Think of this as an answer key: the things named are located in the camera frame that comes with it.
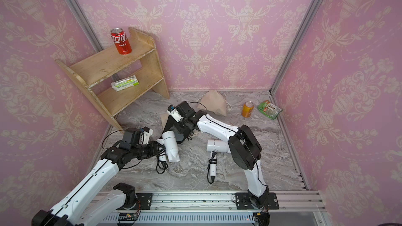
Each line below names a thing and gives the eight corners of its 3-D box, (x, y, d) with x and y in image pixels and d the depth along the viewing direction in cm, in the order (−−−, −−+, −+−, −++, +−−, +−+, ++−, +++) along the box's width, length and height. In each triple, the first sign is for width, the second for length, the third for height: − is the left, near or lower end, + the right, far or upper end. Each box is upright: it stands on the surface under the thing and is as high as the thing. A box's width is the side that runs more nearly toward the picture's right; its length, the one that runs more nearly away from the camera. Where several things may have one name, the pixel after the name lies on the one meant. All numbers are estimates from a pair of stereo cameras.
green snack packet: (273, 120, 106) (274, 118, 104) (256, 108, 113) (257, 106, 111) (281, 112, 111) (283, 110, 108) (265, 101, 117) (266, 98, 115)
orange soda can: (242, 117, 107) (245, 107, 99) (241, 110, 111) (243, 100, 103) (250, 117, 107) (254, 107, 99) (249, 110, 111) (252, 100, 103)
